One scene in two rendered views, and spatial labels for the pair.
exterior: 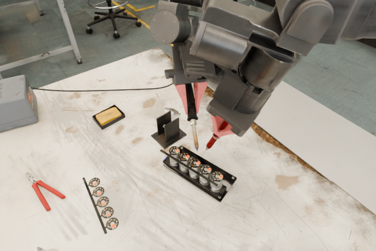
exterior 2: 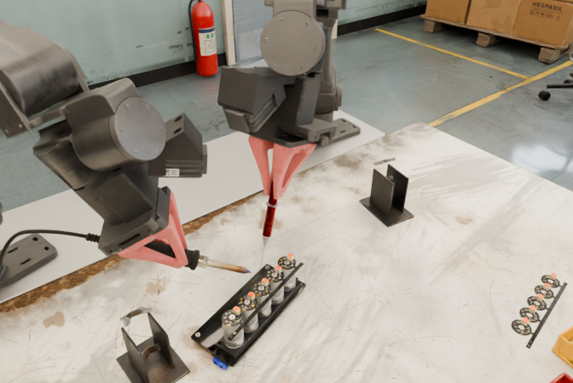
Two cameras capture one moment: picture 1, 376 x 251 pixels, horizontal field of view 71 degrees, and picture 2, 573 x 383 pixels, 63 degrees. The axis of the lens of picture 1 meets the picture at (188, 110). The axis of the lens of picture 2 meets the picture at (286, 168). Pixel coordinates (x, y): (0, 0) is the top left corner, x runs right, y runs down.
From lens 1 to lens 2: 51 cm
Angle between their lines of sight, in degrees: 69
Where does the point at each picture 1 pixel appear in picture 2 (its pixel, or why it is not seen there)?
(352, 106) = not seen: hidden behind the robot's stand
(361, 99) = (12, 200)
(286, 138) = (196, 208)
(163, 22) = (136, 121)
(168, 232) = (358, 353)
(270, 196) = (292, 237)
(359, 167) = (251, 163)
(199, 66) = (267, 107)
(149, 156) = not seen: outside the picture
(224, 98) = (307, 114)
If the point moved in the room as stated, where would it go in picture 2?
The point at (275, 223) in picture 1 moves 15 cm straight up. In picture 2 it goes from (327, 239) to (332, 161)
